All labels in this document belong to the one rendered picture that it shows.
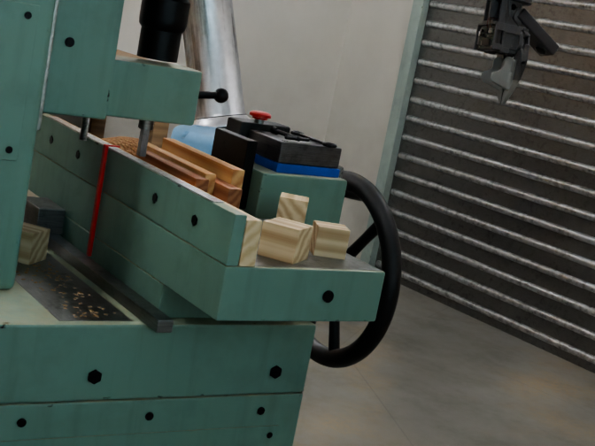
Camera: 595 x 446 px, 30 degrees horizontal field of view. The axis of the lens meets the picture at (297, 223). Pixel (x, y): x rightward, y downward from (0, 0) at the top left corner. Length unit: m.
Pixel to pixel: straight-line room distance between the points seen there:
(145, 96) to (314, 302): 0.35
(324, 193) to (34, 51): 0.44
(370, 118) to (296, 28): 0.58
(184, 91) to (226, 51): 0.90
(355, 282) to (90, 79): 0.38
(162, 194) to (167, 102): 0.16
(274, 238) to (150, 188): 0.18
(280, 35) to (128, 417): 4.37
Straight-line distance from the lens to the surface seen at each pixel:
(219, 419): 1.34
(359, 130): 5.62
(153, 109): 1.39
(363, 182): 1.58
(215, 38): 2.30
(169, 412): 1.30
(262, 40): 5.49
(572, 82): 4.69
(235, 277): 1.15
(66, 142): 1.54
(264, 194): 1.42
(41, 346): 1.20
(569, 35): 4.73
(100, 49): 1.31
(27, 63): 1.24
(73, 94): 1.31
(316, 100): 5.74
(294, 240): 1.20
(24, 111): 1.24
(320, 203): 1.47
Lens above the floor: 1.17
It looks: 11 degrees down
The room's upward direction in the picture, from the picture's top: 11 degrees clockwise
